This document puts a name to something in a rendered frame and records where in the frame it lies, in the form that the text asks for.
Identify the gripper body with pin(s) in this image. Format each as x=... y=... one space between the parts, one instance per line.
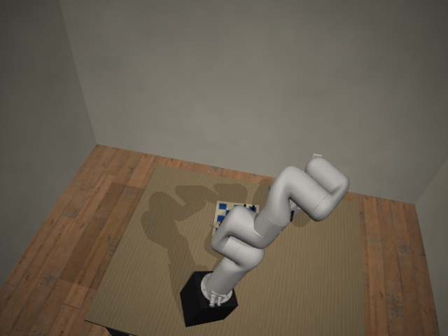
x=294 y=207

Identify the blue and cream chessboard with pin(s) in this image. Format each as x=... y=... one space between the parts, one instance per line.
x=223 y=208

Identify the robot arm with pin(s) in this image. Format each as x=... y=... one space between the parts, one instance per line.
x=317 y=191

